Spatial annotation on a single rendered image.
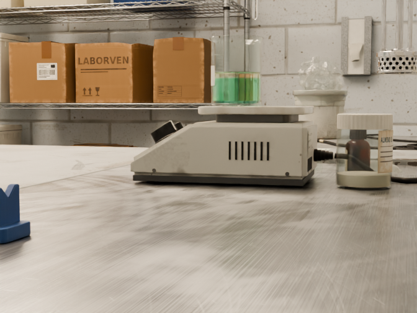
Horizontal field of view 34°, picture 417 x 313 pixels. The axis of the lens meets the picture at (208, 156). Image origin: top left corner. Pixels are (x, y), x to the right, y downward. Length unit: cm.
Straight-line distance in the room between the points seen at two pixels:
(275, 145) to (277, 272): 37
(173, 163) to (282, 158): 12
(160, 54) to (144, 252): 259
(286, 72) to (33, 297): 293
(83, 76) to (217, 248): 275
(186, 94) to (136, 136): 56
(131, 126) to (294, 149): 273
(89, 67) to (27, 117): 68
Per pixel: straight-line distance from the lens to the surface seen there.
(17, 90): 326
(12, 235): 47
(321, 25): 321
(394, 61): 112
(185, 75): 296
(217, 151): 74
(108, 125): 349
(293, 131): 73
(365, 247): 45
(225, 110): 74
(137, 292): 34
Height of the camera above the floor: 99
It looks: 4 degrees down
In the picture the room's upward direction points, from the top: straight up
